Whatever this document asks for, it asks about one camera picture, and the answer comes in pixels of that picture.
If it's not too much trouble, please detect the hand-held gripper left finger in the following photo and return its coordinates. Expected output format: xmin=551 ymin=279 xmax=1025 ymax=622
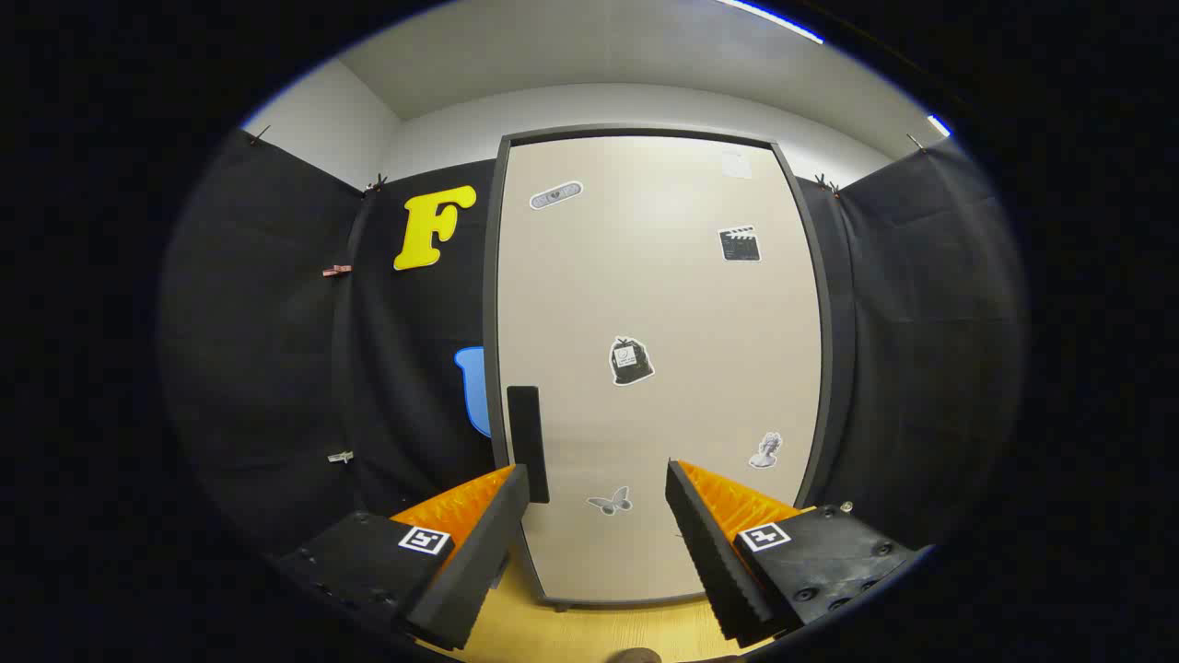
xmin=276 ymin=463 xmax=532 ymax=651

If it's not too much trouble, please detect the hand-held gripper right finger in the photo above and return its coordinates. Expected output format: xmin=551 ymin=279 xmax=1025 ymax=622
xmin=665 ymin=459 xmax=931 ymax=648

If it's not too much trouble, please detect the black door handle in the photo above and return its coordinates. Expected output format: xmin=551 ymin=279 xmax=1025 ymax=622
xmin=507 ymin=386 xmax=551 ymax=505

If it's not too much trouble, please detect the grey shoe cabinet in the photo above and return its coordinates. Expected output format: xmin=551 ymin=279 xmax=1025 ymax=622
xmin=482 ymin=124 xmax=835 ymax=613

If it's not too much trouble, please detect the black backdrop cloth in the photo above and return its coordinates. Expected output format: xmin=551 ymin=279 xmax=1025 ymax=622
xmin=157 ymin=129 xmax=1028 ymax=590

